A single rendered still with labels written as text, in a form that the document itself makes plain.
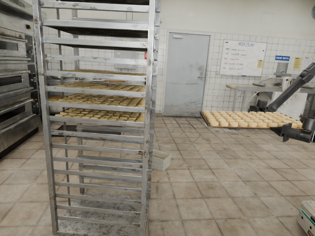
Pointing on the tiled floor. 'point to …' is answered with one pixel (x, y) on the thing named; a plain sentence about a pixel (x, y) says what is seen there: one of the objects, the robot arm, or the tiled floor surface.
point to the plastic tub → (161, 160)
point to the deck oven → (18, 76)
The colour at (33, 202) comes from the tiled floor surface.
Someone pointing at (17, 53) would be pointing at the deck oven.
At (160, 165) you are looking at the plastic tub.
